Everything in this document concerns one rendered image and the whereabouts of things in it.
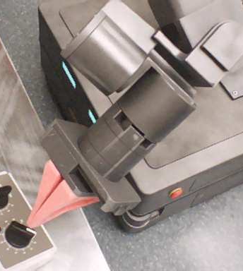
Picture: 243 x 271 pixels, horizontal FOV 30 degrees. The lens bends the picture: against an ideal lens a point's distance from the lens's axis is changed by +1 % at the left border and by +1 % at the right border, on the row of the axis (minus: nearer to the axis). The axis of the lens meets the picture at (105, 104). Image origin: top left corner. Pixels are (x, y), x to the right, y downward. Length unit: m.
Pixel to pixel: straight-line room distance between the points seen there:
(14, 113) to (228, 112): 0.69
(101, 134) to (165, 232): 1.05
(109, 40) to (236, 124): 0.87
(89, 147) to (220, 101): 0.86
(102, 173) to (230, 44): 0.16
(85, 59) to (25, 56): 1.36
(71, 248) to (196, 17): 0.35
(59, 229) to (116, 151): 0.24
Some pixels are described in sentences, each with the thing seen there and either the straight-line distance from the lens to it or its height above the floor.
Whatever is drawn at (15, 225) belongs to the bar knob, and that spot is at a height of 0.82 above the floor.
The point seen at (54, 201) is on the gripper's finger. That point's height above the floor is 0.93.
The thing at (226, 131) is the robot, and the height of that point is 0.36.
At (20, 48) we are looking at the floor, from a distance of 1.77.
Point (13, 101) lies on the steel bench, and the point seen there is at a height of 0.75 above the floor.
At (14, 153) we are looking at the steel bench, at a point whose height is 0.75.
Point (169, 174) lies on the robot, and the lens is 1.11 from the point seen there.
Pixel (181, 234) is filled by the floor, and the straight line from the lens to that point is 1.45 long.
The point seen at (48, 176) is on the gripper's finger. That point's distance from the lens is 0.44.
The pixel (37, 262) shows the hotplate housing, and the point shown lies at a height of 0.79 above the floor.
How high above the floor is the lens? 1.34
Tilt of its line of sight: 56 degrees down
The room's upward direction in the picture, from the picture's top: 9 degrees clockwise
